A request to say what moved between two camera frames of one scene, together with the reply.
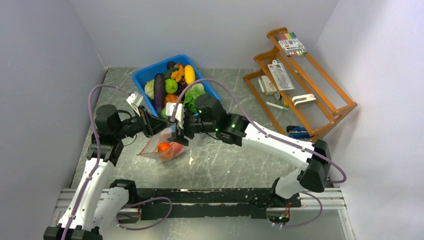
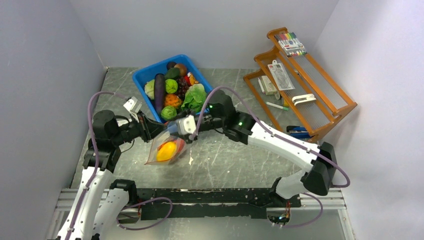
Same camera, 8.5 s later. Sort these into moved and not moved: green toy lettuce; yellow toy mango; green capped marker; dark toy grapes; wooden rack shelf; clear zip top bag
Moved: yellow toy mango; clear zip top bag
Not moved: dark toy grapes; green toy lettuce; wooden rack shelf; green capped marker
